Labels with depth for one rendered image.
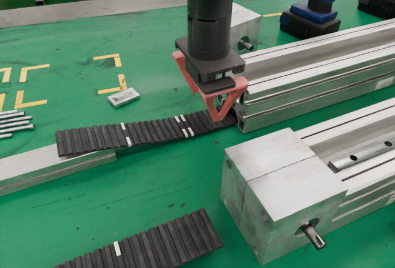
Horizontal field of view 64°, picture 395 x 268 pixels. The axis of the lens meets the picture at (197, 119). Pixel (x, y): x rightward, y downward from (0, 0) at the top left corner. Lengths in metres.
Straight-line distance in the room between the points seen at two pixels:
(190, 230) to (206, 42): 0.23
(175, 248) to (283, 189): 0.13
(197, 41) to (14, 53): 0.50
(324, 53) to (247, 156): 0.33
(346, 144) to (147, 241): 0.28
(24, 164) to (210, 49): 0.29
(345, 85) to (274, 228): 0.34
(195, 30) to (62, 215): 0.29
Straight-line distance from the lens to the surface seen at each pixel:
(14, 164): 0.49
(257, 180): 0.34
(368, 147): 0.47
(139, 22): 0.87
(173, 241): 0.37
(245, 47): 0.65
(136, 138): 0.48
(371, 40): 0.72
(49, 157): 0.48
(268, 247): 0.36
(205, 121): 0.52
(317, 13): 0.78
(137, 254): 0.36
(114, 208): 0.44
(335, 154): 0.46
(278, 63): 0.57
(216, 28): 0.41
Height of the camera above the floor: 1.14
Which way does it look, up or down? 42 degrees down
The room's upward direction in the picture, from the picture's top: straight up
